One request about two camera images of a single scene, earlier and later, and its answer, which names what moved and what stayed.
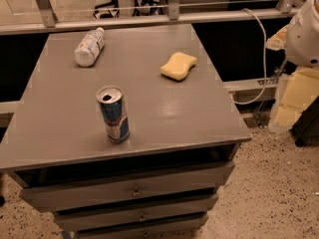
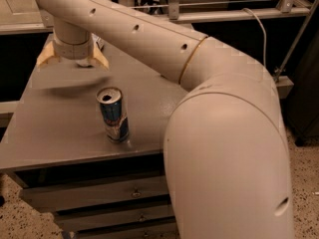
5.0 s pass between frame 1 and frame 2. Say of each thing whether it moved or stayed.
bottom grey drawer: stayed
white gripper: moved
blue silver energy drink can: stayed
